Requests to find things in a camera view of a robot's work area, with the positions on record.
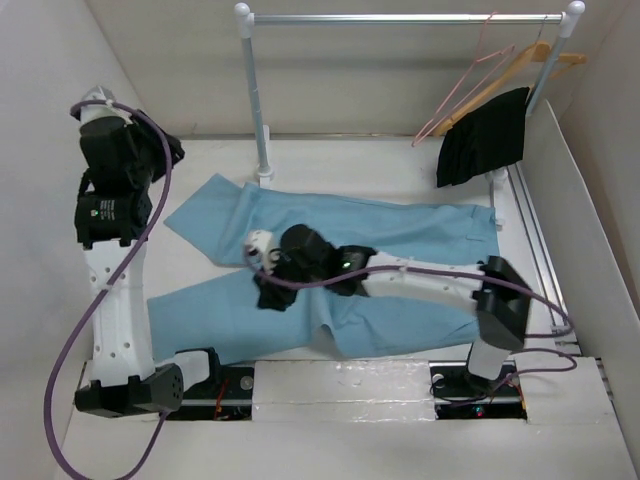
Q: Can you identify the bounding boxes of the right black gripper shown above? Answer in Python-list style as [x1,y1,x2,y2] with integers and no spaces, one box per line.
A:
[254,248,326,310]

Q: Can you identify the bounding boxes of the light blue trousers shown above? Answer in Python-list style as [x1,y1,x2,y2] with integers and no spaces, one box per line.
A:
[148,175,499,364]

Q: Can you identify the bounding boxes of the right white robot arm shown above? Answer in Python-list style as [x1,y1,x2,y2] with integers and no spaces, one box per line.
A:
[244,224,532,395]

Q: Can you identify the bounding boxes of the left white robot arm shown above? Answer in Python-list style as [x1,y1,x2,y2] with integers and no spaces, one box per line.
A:
[74,104,223,418]

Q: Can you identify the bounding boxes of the black garment on hanger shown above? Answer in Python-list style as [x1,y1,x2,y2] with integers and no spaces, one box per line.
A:
[436,87,530,188]

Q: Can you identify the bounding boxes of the wooden hanger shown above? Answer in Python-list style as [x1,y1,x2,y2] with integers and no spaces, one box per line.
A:
[432,15,588,138]

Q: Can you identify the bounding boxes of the white metal clothes rack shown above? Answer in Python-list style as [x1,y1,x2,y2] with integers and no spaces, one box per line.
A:
[233,0,587,232]

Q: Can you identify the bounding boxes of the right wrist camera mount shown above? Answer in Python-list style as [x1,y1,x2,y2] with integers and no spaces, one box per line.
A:
[244,230,281,274]

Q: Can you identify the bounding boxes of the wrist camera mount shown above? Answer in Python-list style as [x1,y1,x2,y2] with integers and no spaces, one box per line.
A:
[244,230,281,274]
[70,85,127,126]

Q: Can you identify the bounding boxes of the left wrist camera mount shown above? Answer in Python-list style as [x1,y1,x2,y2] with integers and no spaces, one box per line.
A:
[70,85,127,126]

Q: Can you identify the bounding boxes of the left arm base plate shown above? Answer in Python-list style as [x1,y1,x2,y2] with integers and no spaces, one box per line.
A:
[174,365,254,421]

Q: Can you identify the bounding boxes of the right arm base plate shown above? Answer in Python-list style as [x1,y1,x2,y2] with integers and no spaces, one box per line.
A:
[429,363,527,421]

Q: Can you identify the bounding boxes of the pink wire hanger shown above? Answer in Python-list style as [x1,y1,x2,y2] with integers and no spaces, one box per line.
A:
[411,11,515,147]

